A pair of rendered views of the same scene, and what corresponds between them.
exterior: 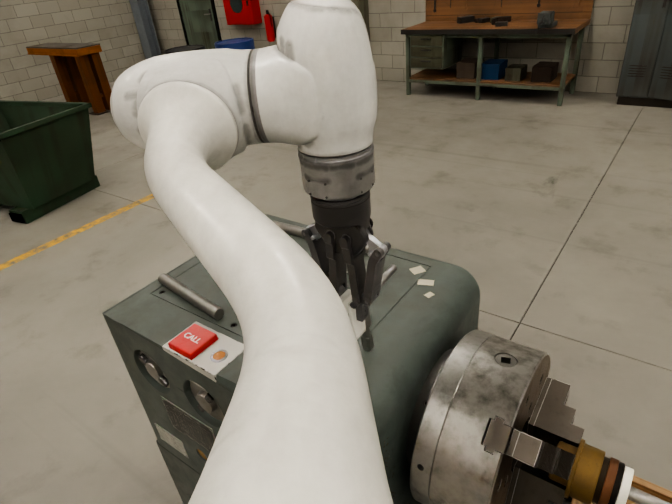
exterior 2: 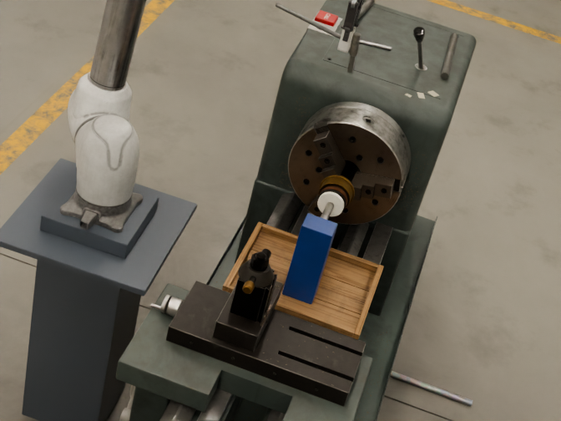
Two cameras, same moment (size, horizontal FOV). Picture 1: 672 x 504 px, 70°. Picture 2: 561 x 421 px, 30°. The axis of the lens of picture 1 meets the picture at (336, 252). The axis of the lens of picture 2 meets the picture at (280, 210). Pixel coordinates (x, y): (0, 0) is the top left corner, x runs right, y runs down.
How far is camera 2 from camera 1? 250 cm
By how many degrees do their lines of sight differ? 49
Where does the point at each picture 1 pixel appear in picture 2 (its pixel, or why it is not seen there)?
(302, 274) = not seen: outside the picture
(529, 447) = (321, 136)
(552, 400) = (376, 180)
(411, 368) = (347, 92)
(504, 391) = (345, 118)
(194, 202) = not seen: outside the picture
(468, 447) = (314, 121)
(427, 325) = (381, 95)
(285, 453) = not seen: outside the picture
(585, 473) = (329, 180)
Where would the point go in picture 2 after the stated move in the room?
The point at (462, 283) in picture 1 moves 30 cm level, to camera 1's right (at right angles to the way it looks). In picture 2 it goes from (432, 113) to (487, 179)
